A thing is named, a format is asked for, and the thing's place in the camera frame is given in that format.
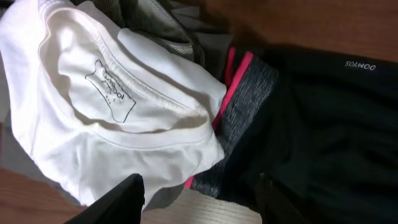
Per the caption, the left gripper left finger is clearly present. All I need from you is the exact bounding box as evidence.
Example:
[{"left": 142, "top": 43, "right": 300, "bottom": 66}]
[{"left": 65, "top": 174, "right": 145, "bottom": 224}]

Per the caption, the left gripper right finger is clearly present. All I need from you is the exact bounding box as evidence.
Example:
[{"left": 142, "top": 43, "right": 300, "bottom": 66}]
[{"left": 255, "top": 172, "right": 308, "bottom": 224}]

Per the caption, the black leggings red waistband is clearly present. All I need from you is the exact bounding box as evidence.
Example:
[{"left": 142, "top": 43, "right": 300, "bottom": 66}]
[{"left": 190, "top": 47, "right": 397, "bottom": 223}]

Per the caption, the white t-shirt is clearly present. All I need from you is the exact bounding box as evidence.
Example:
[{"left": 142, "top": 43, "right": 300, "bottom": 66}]
[{"left": 1, "top": 1, "right": 226, "bottom": 206}]

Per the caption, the grey folded garment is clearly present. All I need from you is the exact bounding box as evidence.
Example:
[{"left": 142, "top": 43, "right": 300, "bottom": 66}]
[{"left": 91, "top": 0, "right": 232, "bottom": 79}]

